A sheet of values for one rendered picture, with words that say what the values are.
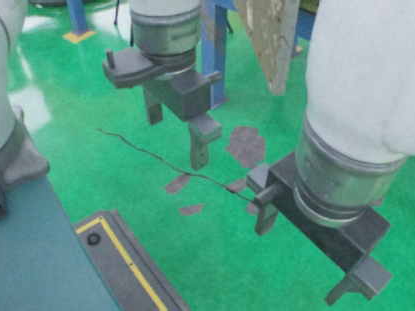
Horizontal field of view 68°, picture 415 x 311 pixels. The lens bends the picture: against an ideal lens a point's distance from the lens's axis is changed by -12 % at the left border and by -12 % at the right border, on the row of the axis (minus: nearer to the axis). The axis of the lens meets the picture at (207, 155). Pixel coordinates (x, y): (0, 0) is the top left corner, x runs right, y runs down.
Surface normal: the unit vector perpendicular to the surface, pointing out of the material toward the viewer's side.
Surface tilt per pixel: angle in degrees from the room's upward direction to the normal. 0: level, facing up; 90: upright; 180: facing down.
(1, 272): 0
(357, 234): 0
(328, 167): 90
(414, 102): 90
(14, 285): 0
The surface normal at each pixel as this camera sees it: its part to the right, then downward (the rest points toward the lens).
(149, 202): 0.00, -0.68
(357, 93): -0.63, 0.59
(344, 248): -0.79, 0.45
